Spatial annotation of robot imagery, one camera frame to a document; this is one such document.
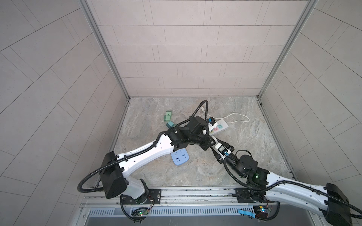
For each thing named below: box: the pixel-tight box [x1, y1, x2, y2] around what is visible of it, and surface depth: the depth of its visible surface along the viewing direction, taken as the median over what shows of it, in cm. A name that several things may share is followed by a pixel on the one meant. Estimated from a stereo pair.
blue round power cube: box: [170, 147, 190, 166], surface depth 84 cm
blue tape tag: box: [238, 209, 256, 218], surface depth 67 cm
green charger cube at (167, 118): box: [164, 114, 171, 122], surface depth 104 cm
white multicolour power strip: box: [209, 119, 229, 136], surface depth 98 cm
